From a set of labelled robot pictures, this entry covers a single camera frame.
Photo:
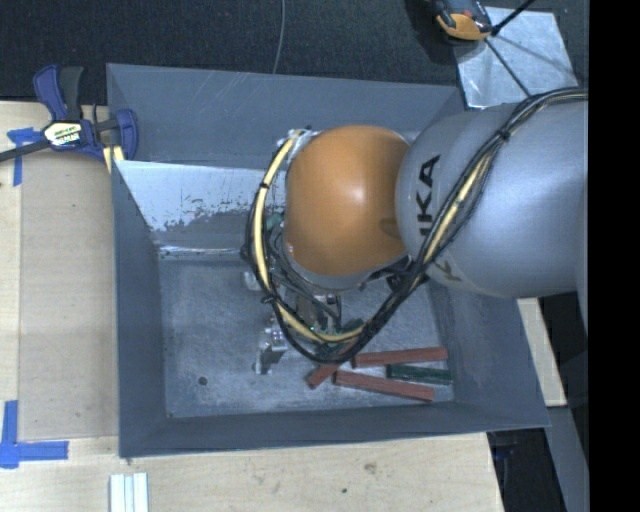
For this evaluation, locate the grey metal bin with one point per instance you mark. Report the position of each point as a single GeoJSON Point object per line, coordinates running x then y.
{"type": "Point", "coordinates": [210, 325]}

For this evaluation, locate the dark green flat block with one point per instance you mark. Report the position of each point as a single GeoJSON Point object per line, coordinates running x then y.
{"type": "Point", "coordinates": [419, 374]}

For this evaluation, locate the red-brown flat block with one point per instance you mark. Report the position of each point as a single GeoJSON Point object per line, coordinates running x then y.
{"type": "Point", "coordinates": [400, 356]}
{"type": "Point", "coordinates": [321, 375]}
{"type": "Point", "coordinates": [385, 386]}

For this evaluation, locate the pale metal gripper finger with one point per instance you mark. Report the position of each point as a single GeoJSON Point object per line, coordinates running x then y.
{"type": "Point", "coordinates": [267, 356]}
{"type": "Point", "coordinates": [250, 281]}

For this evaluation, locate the pale wood board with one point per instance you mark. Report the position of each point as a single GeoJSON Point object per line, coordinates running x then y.
{"type": "Point", "coordinates": [67, 300]}

